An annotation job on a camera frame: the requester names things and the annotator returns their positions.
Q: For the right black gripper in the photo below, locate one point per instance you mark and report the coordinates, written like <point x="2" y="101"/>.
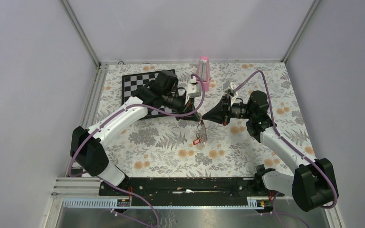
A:
<point x="221" y="113"/>

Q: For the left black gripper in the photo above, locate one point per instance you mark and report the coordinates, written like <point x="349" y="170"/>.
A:
<point x="190" y="107"/>

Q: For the keyring with coloured key tags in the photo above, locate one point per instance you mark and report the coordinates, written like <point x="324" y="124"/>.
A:
<point x="200" y="135"/>

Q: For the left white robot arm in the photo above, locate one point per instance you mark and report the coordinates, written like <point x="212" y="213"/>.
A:
<point x="88" y="144"/>

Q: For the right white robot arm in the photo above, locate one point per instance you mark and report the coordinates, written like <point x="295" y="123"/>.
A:
<point x="312" y="183"/>

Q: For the floral table mat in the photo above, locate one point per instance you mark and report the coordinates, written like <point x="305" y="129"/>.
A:
<point x="163" y="146"/>

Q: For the pink metronome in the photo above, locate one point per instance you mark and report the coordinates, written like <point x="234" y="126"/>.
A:
<point x="203" y="71"/>

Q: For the black white chessboard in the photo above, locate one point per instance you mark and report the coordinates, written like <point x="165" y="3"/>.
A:
<point x="130" y="83"/>

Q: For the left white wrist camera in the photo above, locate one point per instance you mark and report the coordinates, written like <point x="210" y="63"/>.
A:
<point x="193" y="90"/>

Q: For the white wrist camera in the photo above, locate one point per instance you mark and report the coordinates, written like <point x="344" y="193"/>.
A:
<point x="193" y="90"/>
<point x="231" y="96"/>

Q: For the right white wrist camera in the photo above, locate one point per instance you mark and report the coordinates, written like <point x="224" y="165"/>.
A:
<point x="231" y="96"/>

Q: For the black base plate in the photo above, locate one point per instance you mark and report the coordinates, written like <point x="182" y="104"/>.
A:
<point x="197" y="188"/>

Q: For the grey slotted cable duct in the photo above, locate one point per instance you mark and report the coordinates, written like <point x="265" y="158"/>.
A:
<point x="184" y="203"/>

